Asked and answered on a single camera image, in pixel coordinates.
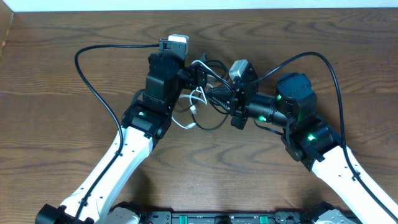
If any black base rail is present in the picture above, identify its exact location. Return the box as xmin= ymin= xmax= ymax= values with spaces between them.
xmin=108 ymin=202 xmax=364 ymax=224

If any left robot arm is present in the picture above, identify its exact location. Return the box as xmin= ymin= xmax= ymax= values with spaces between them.
xmin=35 ymin=51 xmax=207 ymax=223

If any left camera cable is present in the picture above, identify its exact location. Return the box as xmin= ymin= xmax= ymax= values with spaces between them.
xmin=73 ymin=43 xmax=161 ymax=224

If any right camera cable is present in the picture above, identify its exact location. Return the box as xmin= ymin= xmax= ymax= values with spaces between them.
xmin=253 ymin=51 xmax=398 ymax=223

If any white cable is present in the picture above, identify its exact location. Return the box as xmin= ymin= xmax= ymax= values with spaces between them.
xmin=171 ymin=59 xmax=218 ymax=130

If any camera cable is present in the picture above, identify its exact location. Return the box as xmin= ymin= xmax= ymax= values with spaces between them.
xmin=73 ymin=43 xmax=161 ymax=224
xmin=253 ymin=51 xmax=398 ymax=223

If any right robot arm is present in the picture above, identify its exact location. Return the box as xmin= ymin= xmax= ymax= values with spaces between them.
xmin=207 ymin=67 xmax=397 ymax=223

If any black cable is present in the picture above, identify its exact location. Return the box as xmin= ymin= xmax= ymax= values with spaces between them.
xmin=174 ymin=58 xmax=236 ymax=131

